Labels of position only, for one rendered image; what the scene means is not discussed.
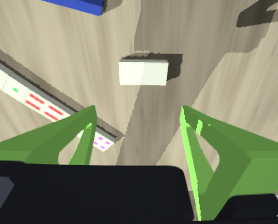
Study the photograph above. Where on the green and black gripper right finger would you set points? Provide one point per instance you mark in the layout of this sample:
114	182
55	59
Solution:
248	163

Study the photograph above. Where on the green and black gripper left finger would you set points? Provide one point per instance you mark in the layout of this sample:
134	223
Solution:
43	145

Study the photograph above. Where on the white domino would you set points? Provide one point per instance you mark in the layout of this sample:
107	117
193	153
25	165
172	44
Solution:
102	139
4	73
55	111
26	93

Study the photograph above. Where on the blue flat rectangular pad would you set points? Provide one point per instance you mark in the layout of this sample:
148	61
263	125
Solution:
94	7

